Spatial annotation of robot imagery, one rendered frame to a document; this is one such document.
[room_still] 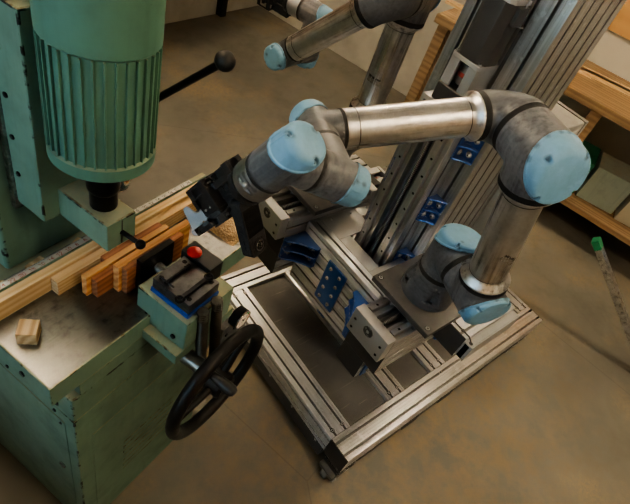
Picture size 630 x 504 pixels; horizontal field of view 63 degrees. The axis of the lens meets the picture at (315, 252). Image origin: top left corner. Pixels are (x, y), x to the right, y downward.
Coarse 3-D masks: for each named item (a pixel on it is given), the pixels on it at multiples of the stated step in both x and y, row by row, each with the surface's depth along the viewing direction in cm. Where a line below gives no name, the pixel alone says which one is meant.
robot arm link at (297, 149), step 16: (288, 128) 72; (304, 128) 74; (272, 144) 74; (288, 144) 71; (304, 144) 72; (320, 144) 75; (256, 160) 76; (272, 160) 74; (288, 160) 72; (304, 160) 72; (320, 160) 74; (256, 176) 77; (272, 176) 76; (288, 176) 75; (304, 176) 76; (272, 192) 80
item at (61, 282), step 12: (180, 204) 123; (192, 204) 125; (156, 216) 118; (168, 216) 119; (180, 216) 123; (144, 228) 114; (96, 252) 106; (84, 264) 103; (96, 264) 106; (60, 276) 100; (72, 276) 101; (60, 288) 101
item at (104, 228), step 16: (64, 192) 98; (80, 192) 99; (64, 208) 100; (80, 208) 97; (128, 208) 99; (80, 224) 100; (96, 224) 96; (112, 224) 96; (128, 224) 100; (96, 240) 100; (112, 240) 99
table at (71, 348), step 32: (224, 256) 121; (64, 320) 98; (96, 320) 100; (128, 320) 102; (224, 320) 115; (0, 352) 93; (32, 352) 92; (64, 352) 94; (96, 352) 96; (160, 352) 106; (32, 384) 92; (64, 384) 91
